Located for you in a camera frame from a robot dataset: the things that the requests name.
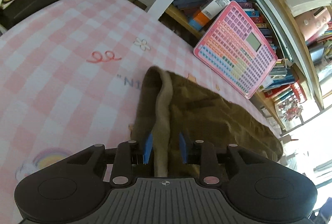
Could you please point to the orange white box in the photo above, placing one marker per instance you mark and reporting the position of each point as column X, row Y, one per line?
column 207, row 12

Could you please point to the pink learning tablet toy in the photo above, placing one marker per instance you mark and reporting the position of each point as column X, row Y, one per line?
column 236, row 50

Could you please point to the pink checkered tablecloth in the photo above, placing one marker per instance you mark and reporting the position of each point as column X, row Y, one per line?
column 71, row 77

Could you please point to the brown corduroy garment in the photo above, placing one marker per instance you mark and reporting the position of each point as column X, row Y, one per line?
column 171, row 105

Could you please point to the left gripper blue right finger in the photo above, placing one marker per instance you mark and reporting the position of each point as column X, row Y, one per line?
column 201, row 153

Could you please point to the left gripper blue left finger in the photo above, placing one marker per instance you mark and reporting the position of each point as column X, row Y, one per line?
column 133, row 159

